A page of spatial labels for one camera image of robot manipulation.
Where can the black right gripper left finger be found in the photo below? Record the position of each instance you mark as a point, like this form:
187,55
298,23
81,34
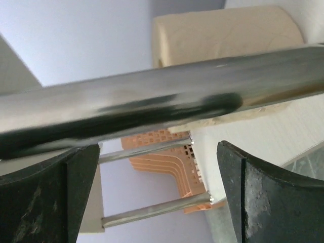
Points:
45,202

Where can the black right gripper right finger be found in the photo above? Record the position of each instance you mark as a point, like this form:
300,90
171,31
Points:
268,203

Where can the beige paper towel roll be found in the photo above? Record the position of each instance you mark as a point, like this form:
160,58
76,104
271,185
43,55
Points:
200,36

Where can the white two-tier shelf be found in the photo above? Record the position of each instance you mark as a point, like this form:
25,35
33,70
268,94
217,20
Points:
81,114

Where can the orange plastic file organizer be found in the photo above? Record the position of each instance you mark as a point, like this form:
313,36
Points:
178,162

